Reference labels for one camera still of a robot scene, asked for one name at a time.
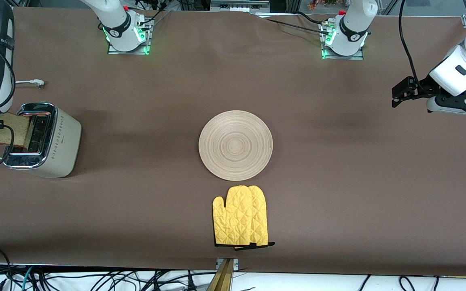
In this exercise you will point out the yellow quilted oven mitt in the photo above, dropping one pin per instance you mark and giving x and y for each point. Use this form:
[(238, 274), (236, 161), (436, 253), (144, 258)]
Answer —
[(262, 218), (233, 218)]

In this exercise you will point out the small metal table bracket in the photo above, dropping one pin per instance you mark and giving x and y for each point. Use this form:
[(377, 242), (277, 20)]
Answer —
[(236, 263)]

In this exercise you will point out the slice of brown bread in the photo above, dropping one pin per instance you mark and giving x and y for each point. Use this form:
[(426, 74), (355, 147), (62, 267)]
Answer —
[(12, 131)]

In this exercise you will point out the brass coloured bar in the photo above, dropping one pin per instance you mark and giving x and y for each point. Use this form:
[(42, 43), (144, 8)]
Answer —
[(221, 279)]

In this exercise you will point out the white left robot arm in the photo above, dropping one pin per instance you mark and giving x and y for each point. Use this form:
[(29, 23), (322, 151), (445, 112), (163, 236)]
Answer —
[(465, 64)]

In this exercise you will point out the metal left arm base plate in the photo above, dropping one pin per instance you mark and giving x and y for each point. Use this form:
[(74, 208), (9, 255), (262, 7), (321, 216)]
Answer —
[(344, 57)]

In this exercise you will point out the cream and chrome toaster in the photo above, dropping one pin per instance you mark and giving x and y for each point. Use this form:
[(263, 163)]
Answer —
[(61, 141)]

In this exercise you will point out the round wooden plate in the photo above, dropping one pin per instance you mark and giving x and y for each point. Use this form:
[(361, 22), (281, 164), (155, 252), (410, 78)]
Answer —
[(236, 145)]

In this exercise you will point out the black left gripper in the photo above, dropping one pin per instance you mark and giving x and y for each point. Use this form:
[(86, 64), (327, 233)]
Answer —
[(423, 87)]

